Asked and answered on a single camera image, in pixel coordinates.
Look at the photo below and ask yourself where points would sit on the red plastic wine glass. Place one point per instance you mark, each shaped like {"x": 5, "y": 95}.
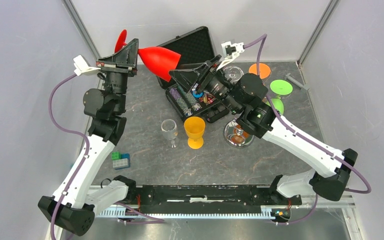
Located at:
{"x": 159, "y": 60}

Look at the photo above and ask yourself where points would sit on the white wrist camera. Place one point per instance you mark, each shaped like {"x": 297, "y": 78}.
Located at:
{"x": 83, "y": 68}
{"x": 231, "y": 51}

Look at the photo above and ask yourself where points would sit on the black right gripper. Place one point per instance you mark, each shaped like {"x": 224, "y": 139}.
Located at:
{"x": 203, "y": 76}

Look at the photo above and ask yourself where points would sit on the chrome wire wine glass rack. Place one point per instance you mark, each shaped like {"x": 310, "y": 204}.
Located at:
{"x": 235, "y": 136}

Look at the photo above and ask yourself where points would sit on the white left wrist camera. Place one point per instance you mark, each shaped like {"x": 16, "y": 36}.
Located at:
{"x": 83, "y": 68}

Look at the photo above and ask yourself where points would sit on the clear wine glass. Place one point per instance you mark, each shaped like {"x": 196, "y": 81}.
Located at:
{"x": 170, "y": 132}
{"x": 233, "y": 73}

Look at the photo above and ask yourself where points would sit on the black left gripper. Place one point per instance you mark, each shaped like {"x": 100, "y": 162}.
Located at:
{"x": 123, "y": 61}

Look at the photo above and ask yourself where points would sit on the green plastic wine glass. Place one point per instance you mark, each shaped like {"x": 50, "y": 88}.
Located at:
{"x": 278, "y": 90}

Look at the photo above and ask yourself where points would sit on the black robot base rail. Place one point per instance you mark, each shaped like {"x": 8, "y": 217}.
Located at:
{"x": 208, "y": 201}

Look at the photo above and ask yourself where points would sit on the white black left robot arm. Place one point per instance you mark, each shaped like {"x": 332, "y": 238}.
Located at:
{"x": 71, "y": 206}

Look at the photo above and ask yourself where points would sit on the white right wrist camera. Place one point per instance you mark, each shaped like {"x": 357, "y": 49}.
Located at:
{"x": 231, "y": 51}

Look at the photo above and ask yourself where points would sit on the green blue toy bricks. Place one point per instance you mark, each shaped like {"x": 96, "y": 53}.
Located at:
{"x": 120, "y": 160}

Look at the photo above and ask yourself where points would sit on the black poker chip case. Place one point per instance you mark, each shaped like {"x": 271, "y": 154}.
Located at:
{"x": 195, "y": 47}

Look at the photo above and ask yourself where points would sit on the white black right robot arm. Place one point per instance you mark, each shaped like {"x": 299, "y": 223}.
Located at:
{"x": 330, "y": 168}

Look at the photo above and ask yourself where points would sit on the orange plastic wine glass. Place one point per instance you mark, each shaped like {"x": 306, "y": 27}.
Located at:
{"x": 264, "y": 70}

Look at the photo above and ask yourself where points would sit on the grey metal floor bracket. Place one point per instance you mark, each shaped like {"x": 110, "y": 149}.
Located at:
{"x": 302, "y": 87}

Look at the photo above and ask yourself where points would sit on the yellow plastic wine glass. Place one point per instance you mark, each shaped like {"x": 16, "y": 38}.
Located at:
{"x": 194, "y": 127}

